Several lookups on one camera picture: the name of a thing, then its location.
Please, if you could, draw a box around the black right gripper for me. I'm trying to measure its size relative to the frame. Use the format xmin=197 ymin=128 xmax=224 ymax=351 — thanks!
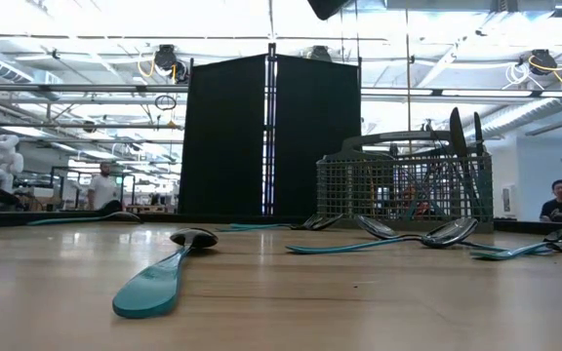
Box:
xmin=306 ymin=0 xmax=356 ymax=21

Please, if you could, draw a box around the black folding room divider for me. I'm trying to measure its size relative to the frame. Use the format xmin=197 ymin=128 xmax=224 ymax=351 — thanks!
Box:
xmin=178 ymin=42 xmax=363 ymax=218

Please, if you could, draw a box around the grey plastic cutlery basket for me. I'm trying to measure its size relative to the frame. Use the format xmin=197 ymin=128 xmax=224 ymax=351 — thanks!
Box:
xmin=315 ymin=130 xmax=496 ymax=234

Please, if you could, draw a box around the black ceiling cord reel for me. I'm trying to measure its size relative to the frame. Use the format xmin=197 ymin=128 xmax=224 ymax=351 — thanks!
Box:
xmin=308 ymin=45 xmax=334 ymax=63
xmin=517 ymin=48 xmax=560 ymax=77
xmin=153 ymin=43 xmax=189 ymax=84

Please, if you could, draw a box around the silver ventilation duct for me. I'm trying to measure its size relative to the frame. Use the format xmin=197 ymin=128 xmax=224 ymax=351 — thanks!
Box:
xmin=470 ymin=95 xmax=562 ymax=142

